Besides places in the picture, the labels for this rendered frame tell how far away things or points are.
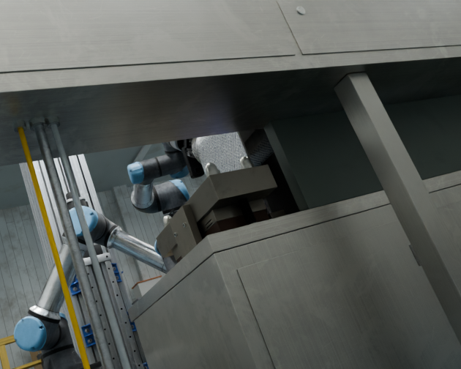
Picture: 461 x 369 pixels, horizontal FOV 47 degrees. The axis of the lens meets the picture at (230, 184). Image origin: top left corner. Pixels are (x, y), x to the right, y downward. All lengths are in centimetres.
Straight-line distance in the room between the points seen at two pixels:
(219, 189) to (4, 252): 924
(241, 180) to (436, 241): 43
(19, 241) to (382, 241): 935
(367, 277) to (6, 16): 90
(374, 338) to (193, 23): 75
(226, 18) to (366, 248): 61
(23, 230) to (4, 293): 122
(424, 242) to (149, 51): 67
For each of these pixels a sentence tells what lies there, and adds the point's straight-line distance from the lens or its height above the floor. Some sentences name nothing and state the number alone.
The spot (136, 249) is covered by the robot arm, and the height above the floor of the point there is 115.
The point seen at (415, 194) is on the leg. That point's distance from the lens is 119.
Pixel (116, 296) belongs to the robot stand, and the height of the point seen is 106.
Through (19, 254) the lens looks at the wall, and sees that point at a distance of 1028.
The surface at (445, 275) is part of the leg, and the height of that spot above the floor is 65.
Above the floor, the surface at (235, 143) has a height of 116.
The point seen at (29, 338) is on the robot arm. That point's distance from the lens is 201.
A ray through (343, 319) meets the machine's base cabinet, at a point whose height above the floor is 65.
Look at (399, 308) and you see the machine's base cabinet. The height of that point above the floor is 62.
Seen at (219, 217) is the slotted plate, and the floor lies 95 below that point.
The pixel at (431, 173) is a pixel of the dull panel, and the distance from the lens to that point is 155.
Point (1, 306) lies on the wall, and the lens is 1000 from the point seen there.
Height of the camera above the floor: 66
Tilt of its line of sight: 17 degrees up
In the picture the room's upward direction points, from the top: 22 degrees counter-clockwise
